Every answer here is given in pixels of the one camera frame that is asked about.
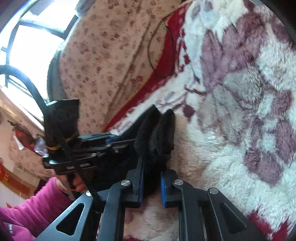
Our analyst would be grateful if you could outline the black knit pants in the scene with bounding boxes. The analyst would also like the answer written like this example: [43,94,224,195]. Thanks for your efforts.
[92,104,176,200]

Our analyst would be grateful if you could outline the magenta fleece sleeve forearm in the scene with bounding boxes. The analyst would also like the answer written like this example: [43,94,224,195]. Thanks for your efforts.
[1,177,72,240]

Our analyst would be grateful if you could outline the person's left hand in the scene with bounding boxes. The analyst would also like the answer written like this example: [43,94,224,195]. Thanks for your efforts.
[56,173,88,200]

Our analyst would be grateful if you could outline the clear plastic bag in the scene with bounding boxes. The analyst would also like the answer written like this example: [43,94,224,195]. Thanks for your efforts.
[34,137,48,157]

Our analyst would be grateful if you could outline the red white floral blanket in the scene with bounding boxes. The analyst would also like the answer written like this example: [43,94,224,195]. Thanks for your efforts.
[107,1,295,240]

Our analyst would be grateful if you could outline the black camera box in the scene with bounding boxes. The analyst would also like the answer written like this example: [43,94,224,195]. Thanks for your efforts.
[44,99,80,151]

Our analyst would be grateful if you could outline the thick black braided cable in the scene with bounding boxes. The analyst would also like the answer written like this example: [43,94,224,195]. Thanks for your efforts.
[0,64,102,209]

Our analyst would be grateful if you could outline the thin black cable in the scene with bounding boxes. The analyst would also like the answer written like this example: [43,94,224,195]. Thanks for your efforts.
[147,14,178,79]

